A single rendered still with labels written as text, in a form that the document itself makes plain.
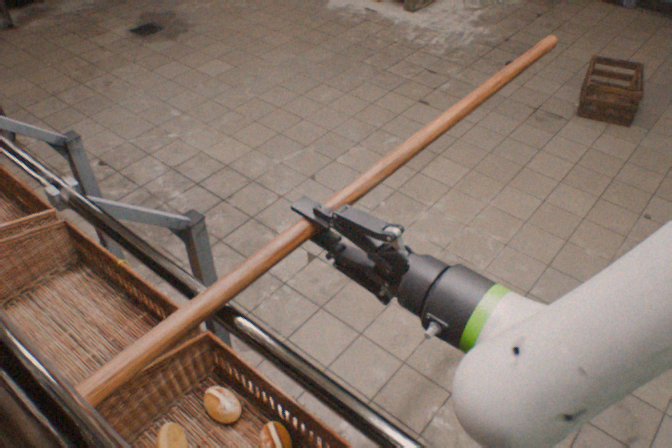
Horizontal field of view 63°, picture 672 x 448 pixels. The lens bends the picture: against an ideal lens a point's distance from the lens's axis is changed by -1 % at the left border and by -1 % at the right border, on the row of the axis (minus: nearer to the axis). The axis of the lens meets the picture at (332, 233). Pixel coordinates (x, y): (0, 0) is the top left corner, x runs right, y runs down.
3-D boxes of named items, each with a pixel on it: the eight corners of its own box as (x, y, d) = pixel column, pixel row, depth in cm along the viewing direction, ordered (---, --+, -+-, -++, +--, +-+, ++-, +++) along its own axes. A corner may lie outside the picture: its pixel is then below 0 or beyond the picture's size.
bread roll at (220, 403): (196, 406, 123) (192, 393, 119) (219, 385, 126) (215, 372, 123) (227, 432, 118) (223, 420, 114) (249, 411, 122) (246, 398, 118)
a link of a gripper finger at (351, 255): (407, 264, 72) (408, 272, 73) (342, 238, 79) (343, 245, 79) (389, 281, 70) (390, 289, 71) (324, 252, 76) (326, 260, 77)
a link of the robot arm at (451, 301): (494, 314, 71) (509, 265, 65) (446, 374, 65) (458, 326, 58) (454, 291, 74) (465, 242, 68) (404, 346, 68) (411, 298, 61)
